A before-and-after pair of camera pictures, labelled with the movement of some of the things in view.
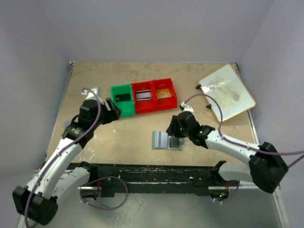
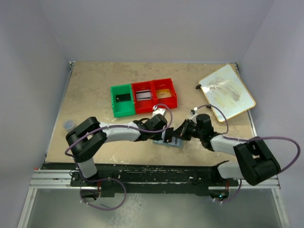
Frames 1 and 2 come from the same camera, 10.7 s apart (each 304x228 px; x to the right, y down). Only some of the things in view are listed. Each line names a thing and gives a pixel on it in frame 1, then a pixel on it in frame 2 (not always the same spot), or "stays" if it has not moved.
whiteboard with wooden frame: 224,85 stays
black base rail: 170,178 stays
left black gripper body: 110,110 to 166,135
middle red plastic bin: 144,106 stays
